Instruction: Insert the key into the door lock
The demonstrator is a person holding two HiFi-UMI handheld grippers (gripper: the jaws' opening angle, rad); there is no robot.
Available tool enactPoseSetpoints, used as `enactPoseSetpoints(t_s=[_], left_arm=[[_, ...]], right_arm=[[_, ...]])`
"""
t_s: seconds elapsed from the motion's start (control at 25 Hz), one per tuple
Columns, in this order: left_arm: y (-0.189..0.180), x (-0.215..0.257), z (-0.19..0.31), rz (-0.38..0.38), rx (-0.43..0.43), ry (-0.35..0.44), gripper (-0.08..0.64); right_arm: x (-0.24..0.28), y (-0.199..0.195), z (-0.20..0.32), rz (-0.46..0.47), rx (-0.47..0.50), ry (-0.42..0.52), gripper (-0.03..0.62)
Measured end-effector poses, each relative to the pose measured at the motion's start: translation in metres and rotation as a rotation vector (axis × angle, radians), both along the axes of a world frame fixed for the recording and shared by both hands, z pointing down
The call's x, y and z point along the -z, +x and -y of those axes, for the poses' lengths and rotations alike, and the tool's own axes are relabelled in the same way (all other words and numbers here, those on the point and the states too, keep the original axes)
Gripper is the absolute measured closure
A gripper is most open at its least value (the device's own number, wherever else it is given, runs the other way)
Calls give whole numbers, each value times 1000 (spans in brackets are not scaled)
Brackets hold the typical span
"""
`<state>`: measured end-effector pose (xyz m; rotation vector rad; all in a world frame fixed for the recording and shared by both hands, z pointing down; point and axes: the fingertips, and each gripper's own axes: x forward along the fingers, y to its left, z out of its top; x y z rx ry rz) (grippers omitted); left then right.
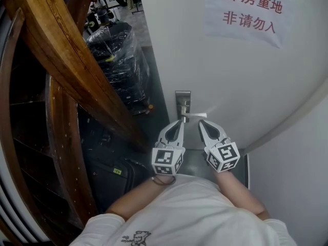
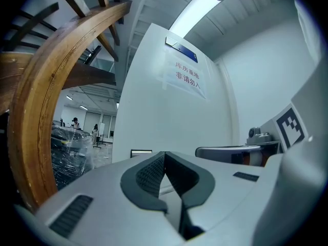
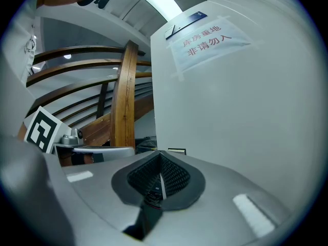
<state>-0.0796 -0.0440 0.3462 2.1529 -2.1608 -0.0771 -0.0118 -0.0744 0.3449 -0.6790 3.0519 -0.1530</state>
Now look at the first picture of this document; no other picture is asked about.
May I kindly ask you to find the white door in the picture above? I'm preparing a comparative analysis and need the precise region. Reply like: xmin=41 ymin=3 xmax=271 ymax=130
xmin=137 ymin=0 xmax=328 ymax=154

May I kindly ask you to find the dark wooden staircase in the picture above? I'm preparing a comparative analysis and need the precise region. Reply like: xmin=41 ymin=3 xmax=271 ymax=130
xmin=0 ymin=8 xmax=100 ymax=240

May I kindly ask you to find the person's white printed t-shirt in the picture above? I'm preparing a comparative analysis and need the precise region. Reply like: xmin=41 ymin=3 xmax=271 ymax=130
xmin=68 ymin=174 xmax=298 ymax=246

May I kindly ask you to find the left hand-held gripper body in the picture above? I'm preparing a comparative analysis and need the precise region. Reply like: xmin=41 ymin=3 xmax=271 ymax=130
xmin=151 ymin=141 xmax=186 ymax=176

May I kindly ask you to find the silver door lock with lever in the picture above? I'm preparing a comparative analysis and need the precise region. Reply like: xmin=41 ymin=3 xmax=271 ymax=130
xmin=175 ymin=90 xmax=208 ymax=124

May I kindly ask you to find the person's left forearm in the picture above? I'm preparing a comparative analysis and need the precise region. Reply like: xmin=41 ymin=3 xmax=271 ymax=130
xmin=105 ymin=174 xmax=178 ymax=221

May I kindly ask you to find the person's right forearm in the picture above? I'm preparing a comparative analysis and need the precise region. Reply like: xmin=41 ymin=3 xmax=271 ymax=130
xmin=214 ymin=171 xmax=271 ymax=220

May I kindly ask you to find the plastic-wrapped black bundle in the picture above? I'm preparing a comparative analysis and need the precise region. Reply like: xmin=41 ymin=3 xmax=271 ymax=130
xmin=85 ymin=22 xmax=151 ymax=116

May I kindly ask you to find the black suitcase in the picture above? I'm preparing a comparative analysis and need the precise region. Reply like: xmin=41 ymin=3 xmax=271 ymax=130
xmin=83 ymin=156 xmax=151 ymax=214

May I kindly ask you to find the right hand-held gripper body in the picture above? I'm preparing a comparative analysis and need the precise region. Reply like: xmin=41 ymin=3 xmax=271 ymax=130
xmin=203 ymin=137 xmax=240 ymax=174

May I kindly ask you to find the brown wooden stair beam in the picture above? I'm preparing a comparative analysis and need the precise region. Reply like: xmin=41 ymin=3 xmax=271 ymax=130
xmin=0 ymin=0 xmax=150 ymax=154

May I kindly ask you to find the white paper sign red print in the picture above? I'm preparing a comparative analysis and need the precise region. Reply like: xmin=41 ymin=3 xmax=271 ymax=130
xmin=203 ymin=0 xmax=287 ymax=50

